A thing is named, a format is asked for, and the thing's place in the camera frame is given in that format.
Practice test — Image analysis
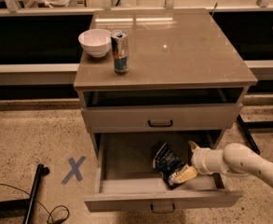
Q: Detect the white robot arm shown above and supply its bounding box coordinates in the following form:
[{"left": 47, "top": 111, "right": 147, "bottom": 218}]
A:
[{"left": 171, "top": 141, "right": 273, "bottom": 188}]

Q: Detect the grey drawer cabinet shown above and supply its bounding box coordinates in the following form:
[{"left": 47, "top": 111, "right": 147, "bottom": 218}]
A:
[{"left": 73, "top": 8, "right": 259, "bottom": 158}]

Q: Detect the white bowl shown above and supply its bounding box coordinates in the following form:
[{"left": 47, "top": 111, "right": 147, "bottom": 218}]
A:
[{"left": 78, "top": 29, "right": 111, "bottom": 58}]

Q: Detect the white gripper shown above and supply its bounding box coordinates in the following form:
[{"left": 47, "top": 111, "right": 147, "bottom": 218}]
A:
[{"left": 173, "top": 141, "right": 225, "bottom": 184}]

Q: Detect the closed grey drawer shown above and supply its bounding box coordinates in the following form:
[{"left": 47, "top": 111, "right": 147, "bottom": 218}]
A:
[{"left": 81, "top": 104, "right": 242, "bottom": 133}]

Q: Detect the open grey drawer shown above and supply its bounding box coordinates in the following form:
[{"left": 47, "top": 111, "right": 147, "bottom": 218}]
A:
[{"left": 85, "top": 131, "right": 242, "bottom": 214}]

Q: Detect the black floor cable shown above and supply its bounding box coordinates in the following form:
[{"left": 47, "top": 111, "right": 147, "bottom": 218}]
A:
[{"left": 0, "top": 169, "right": 71, "bottom": 224}]

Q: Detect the black stand leg left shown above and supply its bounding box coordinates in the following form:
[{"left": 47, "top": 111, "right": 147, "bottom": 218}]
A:
[{"left": 0, "top": 164, "right": 49, "bottom": 224}]

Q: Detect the blue chip bag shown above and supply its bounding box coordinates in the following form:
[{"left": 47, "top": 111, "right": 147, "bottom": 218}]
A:
[{"left": 152, "top": 142, "right": 186, "bottom": 189}]

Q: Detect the black stand leg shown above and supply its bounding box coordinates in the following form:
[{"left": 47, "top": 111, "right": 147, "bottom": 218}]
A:
[
  {"left": 0, "top": 164, "right": 49, "bottom": 224},
  {"left": 237, "top": 115, "right": 273, "bottom": 154}
]

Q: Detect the silver blue drink can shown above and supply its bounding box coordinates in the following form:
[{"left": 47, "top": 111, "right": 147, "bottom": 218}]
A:
[{"left": 111, "top": 30, "right": 129, "bottom": 75}]

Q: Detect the blue tape cross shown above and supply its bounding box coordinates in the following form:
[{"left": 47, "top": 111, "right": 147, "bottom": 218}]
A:
[{"left": 61, "top": 156, "right": 86, "bottom": 185}]

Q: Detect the black stand leg right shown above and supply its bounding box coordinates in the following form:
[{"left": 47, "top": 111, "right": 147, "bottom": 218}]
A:
[{"left": 237, "top": 115, "right": 273, "bottom": 154}]

